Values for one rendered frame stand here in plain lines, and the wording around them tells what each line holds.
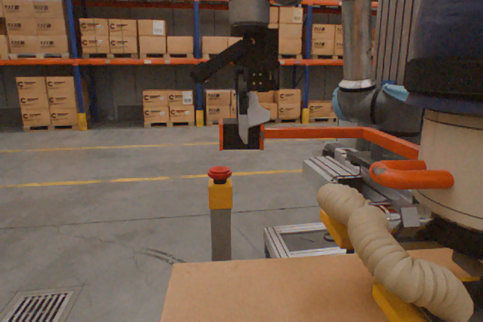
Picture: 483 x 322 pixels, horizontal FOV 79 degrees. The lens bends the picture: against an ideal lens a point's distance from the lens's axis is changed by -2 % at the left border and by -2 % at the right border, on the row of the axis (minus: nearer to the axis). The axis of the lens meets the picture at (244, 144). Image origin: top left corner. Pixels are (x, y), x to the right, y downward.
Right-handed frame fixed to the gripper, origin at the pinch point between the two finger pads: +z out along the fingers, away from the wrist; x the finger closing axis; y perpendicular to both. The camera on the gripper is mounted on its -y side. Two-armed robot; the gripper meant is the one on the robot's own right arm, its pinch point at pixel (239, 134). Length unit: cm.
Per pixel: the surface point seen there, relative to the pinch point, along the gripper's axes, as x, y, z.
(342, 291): -16.5, 15.8, 24.4
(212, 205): 20.6, -6.6, 24.2
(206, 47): 684, -26, -76
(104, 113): 788, -313, 86
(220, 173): 21.0, -4.0, 14.9
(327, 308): -19.8, 12.0, 24.4
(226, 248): 21.1, -3.1, 38.4
